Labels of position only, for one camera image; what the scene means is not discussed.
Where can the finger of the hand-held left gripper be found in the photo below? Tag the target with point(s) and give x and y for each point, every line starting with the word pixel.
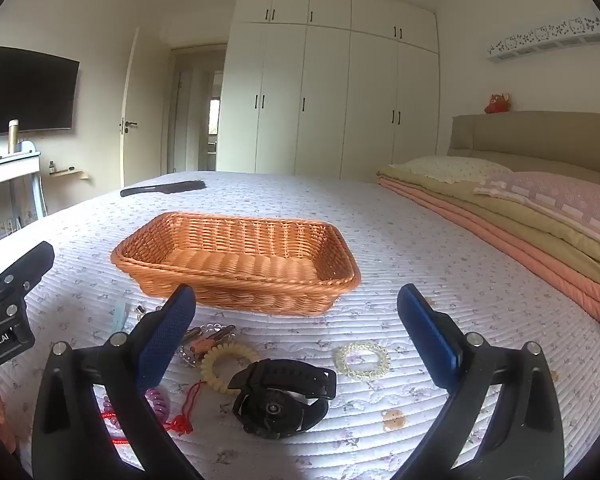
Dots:
pixel 30 265

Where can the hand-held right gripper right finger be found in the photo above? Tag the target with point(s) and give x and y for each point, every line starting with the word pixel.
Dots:
pixel 425 330

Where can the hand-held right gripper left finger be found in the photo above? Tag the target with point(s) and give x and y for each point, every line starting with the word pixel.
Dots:
pixel 167 340

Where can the metal hair clips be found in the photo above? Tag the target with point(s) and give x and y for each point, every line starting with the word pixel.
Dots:
pixel 215 334

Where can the light blue hair clip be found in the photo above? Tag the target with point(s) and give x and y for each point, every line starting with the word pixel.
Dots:
pixel 120 316

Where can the orange wicker basket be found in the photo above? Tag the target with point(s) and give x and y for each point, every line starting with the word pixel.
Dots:
pixel 240 265

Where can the black wrist watch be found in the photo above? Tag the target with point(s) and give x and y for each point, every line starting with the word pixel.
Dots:
pixel 280 400

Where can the white desk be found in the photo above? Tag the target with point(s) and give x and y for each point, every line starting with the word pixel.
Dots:
pixel 10 172

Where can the white floral quilted bedspread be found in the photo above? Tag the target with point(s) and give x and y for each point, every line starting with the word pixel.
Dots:
pixel 405 260

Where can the gold thermos bottle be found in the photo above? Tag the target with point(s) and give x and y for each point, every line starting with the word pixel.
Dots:
pixel 13 136

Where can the folded beige blanket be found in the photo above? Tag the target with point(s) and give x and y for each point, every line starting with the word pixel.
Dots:
pixel 520 225

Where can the black comb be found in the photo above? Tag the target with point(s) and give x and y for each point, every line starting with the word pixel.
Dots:
pixel 165 188

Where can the cream pillow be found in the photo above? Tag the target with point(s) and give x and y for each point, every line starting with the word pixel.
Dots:
pixel 450 167

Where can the white door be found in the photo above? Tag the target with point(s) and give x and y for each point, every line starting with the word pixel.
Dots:
pixel 145 110

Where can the pink patterned pillow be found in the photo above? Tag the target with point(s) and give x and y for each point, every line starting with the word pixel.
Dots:
pixel 570 200

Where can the beige bed headboard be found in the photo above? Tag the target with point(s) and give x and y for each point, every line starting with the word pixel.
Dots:
pixel 540 140

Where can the red plush toy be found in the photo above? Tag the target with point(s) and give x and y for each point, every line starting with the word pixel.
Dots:
pixel 497 103

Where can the white wardrobe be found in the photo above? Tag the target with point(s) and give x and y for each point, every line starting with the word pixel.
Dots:
pixel 330 100

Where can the wooden wall shelf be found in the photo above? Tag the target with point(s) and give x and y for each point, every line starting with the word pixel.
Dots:
pixel 70 175

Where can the black wall television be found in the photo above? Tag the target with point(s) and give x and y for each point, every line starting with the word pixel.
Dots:
pixel 25 90

